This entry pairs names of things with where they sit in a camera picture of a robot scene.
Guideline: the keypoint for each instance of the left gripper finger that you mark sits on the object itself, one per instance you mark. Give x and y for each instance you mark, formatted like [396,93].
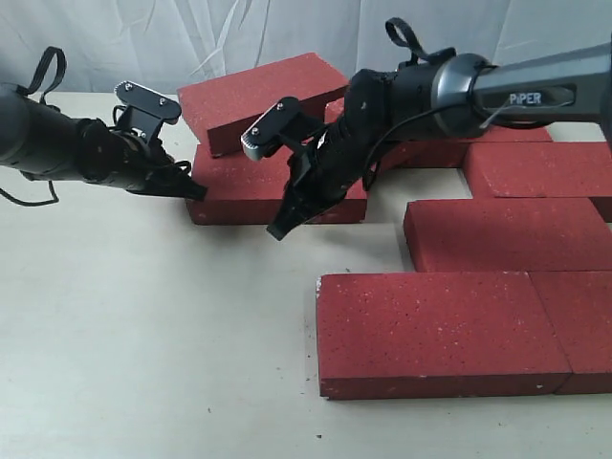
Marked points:
[191,190]

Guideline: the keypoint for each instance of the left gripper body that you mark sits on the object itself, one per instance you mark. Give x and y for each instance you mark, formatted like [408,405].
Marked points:
[119,159]

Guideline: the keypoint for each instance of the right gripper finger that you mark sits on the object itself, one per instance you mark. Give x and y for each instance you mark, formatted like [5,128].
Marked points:
[288,217]

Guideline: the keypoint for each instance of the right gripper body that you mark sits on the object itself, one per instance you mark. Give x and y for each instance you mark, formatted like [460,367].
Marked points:
[339,157]

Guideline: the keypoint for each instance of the red brick under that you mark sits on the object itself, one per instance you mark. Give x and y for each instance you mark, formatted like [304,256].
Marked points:
[239,191]

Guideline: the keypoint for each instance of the red brick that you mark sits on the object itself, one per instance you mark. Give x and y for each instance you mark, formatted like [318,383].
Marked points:
[539,170]
[434,335]
[578,305]
[451,154]
[219,110]

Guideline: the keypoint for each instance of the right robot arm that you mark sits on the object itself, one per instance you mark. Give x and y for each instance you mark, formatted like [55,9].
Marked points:
[458,98]

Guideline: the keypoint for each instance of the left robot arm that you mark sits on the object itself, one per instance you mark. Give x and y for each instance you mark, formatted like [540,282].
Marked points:
[46,145]

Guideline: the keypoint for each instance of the red brick second row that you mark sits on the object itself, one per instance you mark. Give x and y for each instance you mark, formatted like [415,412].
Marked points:
[507,235]

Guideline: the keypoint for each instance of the white backdrop cloth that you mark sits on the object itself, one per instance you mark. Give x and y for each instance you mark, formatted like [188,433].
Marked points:
[168,44]

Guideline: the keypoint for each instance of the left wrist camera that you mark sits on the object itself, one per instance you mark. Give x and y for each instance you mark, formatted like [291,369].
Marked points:
[143,111]

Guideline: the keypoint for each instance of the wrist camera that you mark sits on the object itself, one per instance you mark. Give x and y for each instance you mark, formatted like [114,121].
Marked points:
[143,111]
[284,124]

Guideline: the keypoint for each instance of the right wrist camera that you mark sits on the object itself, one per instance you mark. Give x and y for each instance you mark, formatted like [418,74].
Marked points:
[284,124]

